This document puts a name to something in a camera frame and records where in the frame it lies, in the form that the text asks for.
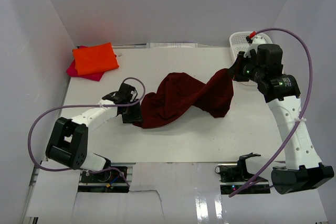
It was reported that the dark red t shirt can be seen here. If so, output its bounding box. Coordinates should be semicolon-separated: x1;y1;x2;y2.
133;68;234;129

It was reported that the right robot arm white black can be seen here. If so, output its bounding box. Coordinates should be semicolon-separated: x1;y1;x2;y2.
228;44;334;197

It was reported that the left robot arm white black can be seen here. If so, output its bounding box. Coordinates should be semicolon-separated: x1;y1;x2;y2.
46;83;142;172

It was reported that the white perforated plastic basket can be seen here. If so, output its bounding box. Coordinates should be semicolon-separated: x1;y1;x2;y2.
228;34;278;90

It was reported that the folded orange t shirt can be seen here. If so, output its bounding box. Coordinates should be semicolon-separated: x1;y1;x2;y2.
72;42;119;76

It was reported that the folded pink t shirt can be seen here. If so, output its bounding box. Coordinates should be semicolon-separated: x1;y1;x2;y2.
66;45;105;81

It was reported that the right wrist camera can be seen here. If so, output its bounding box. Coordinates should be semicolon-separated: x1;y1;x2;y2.
244;32;266;58

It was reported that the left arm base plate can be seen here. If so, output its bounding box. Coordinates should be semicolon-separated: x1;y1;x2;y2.
78;166;129;193

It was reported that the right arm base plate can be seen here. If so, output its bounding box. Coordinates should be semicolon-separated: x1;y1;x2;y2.
214;153;272;195

